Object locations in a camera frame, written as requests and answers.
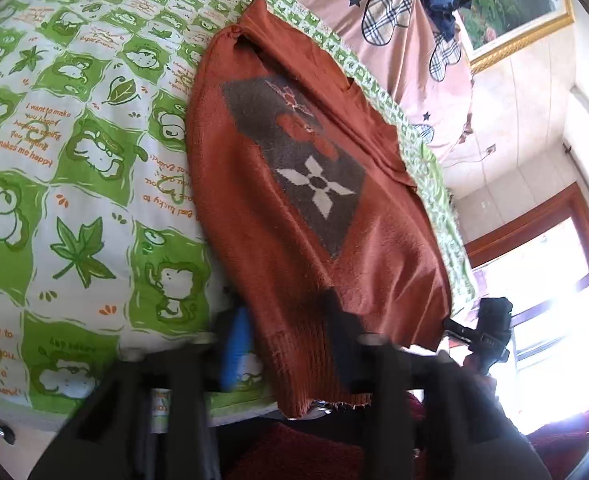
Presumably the rust orange knit sweater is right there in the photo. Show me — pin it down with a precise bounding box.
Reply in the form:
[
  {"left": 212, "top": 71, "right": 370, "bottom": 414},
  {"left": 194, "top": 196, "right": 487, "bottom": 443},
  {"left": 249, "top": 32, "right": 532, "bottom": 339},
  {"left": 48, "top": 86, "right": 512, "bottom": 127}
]
[{"left": 186, "top": 0, "right": 452, "bottom": 419}]

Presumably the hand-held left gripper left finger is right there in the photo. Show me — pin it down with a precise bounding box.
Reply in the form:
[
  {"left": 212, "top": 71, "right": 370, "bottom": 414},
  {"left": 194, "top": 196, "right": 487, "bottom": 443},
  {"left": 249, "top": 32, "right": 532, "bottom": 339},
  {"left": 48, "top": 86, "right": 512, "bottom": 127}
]
[{"left": 28, "top": 304, "right": 252, "bottom": 480}]

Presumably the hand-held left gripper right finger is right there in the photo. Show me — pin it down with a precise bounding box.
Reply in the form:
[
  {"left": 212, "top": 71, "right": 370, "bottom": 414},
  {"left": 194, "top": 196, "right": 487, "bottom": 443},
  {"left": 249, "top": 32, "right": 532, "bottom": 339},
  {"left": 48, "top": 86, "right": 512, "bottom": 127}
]
[{"left": 323, "top": 289, "right": 551, "bottom": 480}]

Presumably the pink heart printed bed sheet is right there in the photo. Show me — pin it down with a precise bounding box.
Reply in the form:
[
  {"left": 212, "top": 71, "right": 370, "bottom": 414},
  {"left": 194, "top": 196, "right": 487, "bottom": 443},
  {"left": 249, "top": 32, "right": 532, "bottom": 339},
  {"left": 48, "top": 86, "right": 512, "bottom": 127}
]
[{"left": 244, "top": 0, "right": 475, "bottom": 166}]

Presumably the red wooden window frame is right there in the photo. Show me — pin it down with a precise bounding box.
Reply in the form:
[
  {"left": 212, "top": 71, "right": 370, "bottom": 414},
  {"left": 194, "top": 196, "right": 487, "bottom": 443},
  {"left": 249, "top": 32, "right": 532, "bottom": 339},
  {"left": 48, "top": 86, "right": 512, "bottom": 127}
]
[{"left": 465, "top": 183, "right": 589, "bottom": 411}]

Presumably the green cartoon printed blanket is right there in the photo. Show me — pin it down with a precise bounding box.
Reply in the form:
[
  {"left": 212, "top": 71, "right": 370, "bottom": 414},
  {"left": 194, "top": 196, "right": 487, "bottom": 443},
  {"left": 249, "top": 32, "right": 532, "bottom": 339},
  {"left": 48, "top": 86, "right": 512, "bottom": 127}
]
[{"left": 0, "top": 0, "right": 477, "bottom": 416}]

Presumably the gold framed landscape painting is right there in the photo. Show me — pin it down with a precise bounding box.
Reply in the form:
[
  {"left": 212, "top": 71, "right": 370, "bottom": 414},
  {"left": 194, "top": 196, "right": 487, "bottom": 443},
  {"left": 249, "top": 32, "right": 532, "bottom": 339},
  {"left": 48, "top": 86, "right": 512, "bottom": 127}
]
[{"left": 454, "top": 0, "right": 575, "bottom": 75}]

